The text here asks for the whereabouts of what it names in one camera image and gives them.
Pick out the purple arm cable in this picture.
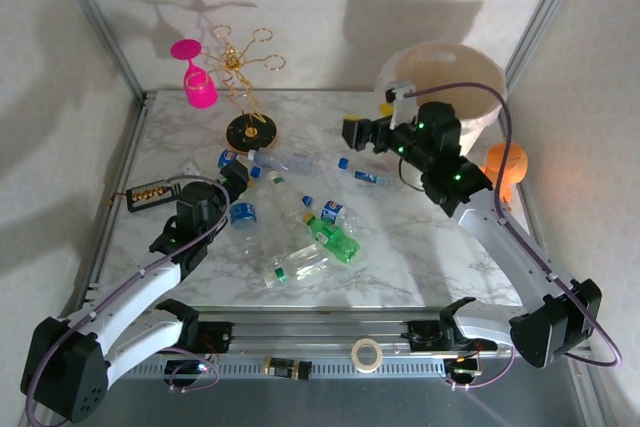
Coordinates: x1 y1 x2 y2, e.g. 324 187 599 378
409 82 624 393
22 174 232 427

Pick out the aluminium side rail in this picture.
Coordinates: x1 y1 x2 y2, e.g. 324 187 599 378
74 90 154 316

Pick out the black gold cylinder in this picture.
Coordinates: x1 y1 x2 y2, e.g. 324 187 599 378
262 355 312 382

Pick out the small black controller board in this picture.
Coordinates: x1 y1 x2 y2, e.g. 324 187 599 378
163 357 221 379
442 356 484 379

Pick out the orange plush toy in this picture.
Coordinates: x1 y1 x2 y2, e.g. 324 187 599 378
478 141 529 213

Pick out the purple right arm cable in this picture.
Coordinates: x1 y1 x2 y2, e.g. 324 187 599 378
409 82 624 393

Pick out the black abacus box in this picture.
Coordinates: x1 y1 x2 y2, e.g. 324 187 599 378
124 181 181 213

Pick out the aluminium mounting rail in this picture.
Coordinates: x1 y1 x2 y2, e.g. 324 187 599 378
44 307 596 363

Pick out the aluminium frame post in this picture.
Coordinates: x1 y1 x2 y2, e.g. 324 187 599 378
503 0 587 93
47 0 147 103

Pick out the pink wine glass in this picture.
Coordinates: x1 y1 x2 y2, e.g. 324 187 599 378
169 38 220 110

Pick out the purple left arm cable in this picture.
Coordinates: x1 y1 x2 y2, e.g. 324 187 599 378
22 174 232 427

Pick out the slotted metal cable tray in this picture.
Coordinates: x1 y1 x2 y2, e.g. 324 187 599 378
62 359 451 381

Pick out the white tape roll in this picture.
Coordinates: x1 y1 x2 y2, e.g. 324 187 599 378
349 338 385 374

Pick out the gold wire glass stand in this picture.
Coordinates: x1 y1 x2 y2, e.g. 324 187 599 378
201 24 287 157

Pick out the green plastic bottle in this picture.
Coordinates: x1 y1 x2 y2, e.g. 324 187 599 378
302 212 362 265

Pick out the white round bin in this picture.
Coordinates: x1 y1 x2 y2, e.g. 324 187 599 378
374 40 509 168

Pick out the small clear bottle blue label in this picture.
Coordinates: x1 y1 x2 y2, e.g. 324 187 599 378
337 156 392 188

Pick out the clear bottle wide blue label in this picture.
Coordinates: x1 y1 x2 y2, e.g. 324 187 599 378
228 165 265 254

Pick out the clear bottle green label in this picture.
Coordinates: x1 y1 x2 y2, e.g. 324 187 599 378
260 241 331 291

